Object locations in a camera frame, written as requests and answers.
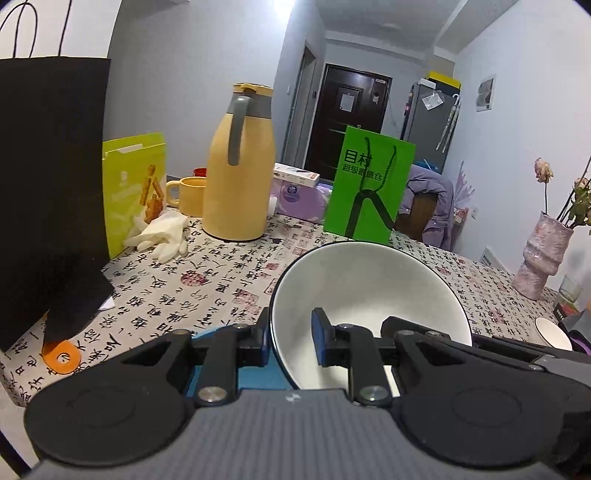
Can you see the white carton box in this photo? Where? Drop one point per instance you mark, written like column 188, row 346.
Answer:
column 295, row 174

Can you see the yellow-green snack box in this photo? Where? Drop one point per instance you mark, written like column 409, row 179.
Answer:
column 124, row 194

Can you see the folded pale umbrella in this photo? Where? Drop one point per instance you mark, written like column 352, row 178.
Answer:
column 450, row 120

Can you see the wooden chair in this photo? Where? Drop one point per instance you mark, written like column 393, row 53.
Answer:
column 415, row 217

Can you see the yellow box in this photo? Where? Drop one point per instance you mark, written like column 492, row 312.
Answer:
column 445, row 79

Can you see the grey purple cloth pouch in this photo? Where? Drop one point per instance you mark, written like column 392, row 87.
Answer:
column 581, row 344

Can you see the dark entrance door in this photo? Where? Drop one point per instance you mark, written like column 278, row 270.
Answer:
column 332, row 115

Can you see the grey interior door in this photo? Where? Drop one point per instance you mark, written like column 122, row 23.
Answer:
column 300, row 115

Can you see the red cup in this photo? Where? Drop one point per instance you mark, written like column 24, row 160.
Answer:
column 199, row 172

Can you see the purple tissue pack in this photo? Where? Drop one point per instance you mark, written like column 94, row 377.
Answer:
column 300, row 203

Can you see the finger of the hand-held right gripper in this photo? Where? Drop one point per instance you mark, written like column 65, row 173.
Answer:
column 429, row 327

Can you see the yellow thermos jug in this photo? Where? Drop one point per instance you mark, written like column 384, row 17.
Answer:
column 240, row 184

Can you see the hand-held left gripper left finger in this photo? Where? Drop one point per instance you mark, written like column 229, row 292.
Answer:
column 265, row 337

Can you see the orange round tag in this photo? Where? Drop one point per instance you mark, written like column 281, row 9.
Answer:
column 48, row 357

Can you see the white paper slip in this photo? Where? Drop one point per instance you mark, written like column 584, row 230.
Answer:
column 108, row 303

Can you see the black paper bag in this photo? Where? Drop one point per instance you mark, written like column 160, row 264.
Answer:
column 46, row 184

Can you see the purple jacket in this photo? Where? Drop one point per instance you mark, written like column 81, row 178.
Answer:
column 438, row 221

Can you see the yellow mug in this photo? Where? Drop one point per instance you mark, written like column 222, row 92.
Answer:
column 189, row 198

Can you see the wall picture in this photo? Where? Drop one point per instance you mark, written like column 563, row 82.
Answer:
column 485, row 92

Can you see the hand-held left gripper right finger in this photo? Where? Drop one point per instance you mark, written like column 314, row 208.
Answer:
column 319, row 339

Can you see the white slatted panel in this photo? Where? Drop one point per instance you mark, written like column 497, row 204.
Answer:
column 494, row 257

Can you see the dark small box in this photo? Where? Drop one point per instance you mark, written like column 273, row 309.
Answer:
column 562, row 311

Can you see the clear drinking glass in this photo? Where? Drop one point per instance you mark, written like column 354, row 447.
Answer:
column 570, row 290

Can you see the grey refrigerator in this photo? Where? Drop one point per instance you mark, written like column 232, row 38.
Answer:
column 425, row 124

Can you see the pink mottled vase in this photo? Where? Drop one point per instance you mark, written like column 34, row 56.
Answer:
column 540, row 258

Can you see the green paper bag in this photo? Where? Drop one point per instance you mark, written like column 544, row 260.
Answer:
column 341, row 194

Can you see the pale purple wall decoration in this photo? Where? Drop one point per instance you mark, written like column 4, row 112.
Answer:
column 461, row 184

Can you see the white black-rimmed bowl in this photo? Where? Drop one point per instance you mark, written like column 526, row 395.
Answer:
column 369, row 286
column 551, row 334

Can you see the white rubber glove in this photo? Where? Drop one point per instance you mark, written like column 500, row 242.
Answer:
column 168, row 249
column 166, row 226

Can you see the blue bowl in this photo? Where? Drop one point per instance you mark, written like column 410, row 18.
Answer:
column 263, row 378

